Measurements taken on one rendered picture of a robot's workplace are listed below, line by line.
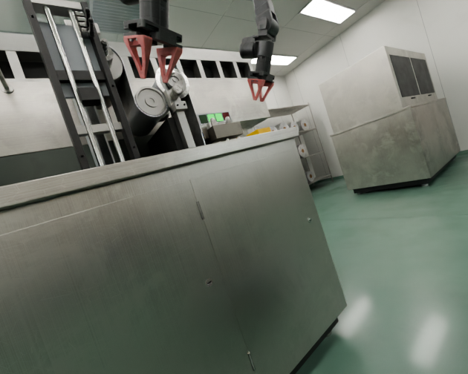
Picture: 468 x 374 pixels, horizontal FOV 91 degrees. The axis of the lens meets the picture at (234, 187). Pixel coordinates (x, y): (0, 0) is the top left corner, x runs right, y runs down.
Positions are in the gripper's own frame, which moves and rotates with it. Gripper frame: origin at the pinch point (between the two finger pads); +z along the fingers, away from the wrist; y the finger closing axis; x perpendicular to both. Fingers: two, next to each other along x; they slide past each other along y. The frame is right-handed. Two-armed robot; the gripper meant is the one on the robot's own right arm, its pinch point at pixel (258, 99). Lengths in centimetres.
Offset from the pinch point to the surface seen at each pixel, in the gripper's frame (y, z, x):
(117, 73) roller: 32, -3, -44
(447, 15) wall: -405, -156, 73
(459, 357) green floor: -2, 72, 84
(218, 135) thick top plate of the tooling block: 2.4, 16.7, -16.3
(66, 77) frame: 53, 2, -35
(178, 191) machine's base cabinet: 43, 28, 2
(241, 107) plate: -59, 4, -44
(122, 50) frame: 6, -18, -82
